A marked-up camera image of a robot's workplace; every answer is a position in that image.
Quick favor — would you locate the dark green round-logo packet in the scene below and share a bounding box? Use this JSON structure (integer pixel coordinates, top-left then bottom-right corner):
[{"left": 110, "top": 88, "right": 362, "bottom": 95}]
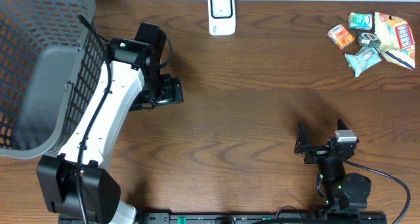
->
[{"left": 358, "top": 32, "right": 381, "bottom": 48}]

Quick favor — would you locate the small teal packet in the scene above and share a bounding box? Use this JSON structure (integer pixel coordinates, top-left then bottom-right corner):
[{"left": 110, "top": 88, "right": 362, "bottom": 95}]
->
[{"left": 348, "top": 12, "right": 373, "bottom": 30}]

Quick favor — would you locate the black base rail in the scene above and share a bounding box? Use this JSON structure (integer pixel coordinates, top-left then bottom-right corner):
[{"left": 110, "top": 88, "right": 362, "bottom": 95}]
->
[{"left": 58, "top": 212, "right": 388, "bottom": 224}]

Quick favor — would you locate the white barcode scanner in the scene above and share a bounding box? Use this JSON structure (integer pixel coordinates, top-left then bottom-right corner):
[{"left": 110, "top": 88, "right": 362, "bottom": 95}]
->
[{"left": 207, "top": 0, "right": 236, "bottom": 36}]

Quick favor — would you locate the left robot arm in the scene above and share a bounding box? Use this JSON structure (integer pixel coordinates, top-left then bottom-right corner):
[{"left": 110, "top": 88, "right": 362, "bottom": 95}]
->
[{"left": 37, "top": 35, "right": 183, "bottom": 223}]

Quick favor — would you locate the small orange box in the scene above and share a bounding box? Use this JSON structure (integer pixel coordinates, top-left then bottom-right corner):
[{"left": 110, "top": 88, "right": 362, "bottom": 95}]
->
[{"left": 327, "top": 24, "right": 354, "bottom": 50}]

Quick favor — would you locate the teal wet wipes pack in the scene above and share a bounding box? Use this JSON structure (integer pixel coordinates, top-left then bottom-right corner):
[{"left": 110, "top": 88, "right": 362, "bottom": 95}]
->
[{"left": 345, "top": 46, "right": 382, "bottom": 78}]

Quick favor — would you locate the yellow snack bag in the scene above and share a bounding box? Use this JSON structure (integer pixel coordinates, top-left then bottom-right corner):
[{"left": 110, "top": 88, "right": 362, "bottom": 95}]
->
[{"left": 374, "top": 12, "right": 415, "bottom": 70}]

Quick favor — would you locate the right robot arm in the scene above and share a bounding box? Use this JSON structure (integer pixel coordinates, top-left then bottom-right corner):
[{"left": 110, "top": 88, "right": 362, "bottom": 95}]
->
[{"left": 294, "top": 119, "right": 371, "bottom": 212}]

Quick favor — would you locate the grey plastic shopping basket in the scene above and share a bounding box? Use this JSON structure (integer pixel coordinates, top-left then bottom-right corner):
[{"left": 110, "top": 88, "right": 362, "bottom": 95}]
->
[{"left": 1, "top": 0, "right": 104, "bottom": 159}]

